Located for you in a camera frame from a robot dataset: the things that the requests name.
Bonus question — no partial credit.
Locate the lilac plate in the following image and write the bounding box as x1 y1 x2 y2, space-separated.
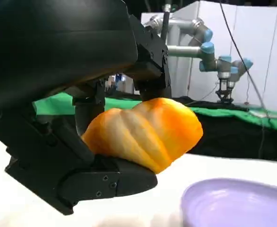
181 177 277 227

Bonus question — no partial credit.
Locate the green cloth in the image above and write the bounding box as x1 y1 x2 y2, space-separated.
32 92 277 133

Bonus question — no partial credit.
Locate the black upright pole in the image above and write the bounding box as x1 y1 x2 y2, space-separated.
162 3 173 46

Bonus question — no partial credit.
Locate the black background robot gripper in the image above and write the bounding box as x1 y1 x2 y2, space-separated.
215 78 235 105

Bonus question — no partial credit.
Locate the orange and white bread roll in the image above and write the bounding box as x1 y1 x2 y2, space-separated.
80 96 204 175

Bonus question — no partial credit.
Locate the thin black hanging cable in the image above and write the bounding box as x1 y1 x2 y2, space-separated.
219 0 271 159

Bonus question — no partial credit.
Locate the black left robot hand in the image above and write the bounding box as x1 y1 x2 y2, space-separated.
0 0 172 216

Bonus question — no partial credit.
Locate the black cloth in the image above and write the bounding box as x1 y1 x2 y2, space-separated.
171 96 277 164

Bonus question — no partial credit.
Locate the white partition panel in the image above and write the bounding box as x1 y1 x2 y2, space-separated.
140 0 277 107

